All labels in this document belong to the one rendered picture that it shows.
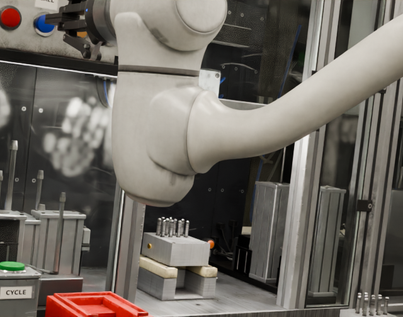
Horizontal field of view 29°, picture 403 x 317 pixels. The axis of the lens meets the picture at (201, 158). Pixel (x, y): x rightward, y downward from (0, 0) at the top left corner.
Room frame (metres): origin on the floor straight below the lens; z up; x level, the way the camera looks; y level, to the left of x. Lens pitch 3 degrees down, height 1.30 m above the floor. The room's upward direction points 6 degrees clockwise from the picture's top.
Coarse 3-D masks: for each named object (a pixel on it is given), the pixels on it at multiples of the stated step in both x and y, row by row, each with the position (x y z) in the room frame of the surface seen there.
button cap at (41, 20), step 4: (40, 16) 1.30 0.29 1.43; (44, 16) 1.31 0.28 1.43; (40, 20) 1.30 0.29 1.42; (44, 20) 1.31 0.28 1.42; (40, 24) 1.30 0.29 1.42; (44, 24) 1.31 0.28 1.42; (40, 28) 1.30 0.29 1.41; (44, 28) 1.31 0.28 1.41; (48, 28) 1.31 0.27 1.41; (52, 28) 1.31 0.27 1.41; (44, 32) 1.31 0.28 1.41; (48, 32) 1.31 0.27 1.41
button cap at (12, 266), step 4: (0, 264) 1.20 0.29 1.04; (4, 264) 1.20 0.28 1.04; (8, 264) 1.20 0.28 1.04; (12, 264) 1.21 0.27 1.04; (16, 264) 1.21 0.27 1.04; (20, 264) 1.21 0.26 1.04; (0, 268) 1.20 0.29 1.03; (4, 268) 1.19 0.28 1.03; (8, 268) 1.19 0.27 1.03; (12, 268) 1.19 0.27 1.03; (16, 268) 1.19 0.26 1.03; (20, 268) 1.20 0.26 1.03; (24, 268) 1.21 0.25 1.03
